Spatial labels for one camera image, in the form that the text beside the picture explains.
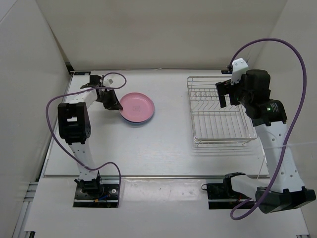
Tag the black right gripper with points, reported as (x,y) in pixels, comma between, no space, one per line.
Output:
(225,88)

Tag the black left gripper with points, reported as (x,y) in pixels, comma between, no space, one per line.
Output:
(114,104)

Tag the pink plastic plate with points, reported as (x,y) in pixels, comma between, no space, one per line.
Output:
(136,106)

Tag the blue plastic plate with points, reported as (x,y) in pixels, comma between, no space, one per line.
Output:
(139,122)

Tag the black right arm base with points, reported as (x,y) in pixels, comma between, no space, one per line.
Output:
(219,199)

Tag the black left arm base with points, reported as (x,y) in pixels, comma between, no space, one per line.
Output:
(96,194)

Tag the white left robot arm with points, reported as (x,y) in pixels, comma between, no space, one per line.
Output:
(75,128)

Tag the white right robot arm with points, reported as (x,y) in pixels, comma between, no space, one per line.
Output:
(286,190)

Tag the black xdof label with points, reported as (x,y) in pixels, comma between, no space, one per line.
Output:
(226,72)

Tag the white zip tie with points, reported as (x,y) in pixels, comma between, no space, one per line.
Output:
(280,162)

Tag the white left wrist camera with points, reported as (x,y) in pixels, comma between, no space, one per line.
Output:
(107,82)

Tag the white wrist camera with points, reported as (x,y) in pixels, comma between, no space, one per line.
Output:
(107,82)
(237,68)

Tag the metal wire dish rack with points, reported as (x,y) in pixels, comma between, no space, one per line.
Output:
(211,124)

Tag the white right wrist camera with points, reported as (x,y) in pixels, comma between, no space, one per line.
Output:
(237,68)

